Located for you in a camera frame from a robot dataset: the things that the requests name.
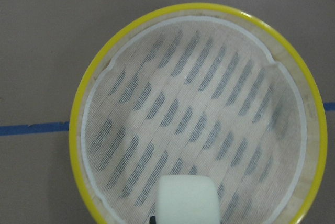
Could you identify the brown paper table cover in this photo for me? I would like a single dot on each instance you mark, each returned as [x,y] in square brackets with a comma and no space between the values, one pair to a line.
[46,46]

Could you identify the white steamed bun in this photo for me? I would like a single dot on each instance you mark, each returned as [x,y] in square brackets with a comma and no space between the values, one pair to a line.
[186,199]

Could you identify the white mesh steamer liner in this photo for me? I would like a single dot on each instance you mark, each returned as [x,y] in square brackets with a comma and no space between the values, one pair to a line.
[193,95]

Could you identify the yellow rimmed bamboo steamer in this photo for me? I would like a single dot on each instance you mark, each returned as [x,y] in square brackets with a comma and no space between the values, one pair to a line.
[316,149]

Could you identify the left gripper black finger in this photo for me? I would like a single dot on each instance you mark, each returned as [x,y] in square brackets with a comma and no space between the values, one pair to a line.
[152,220]

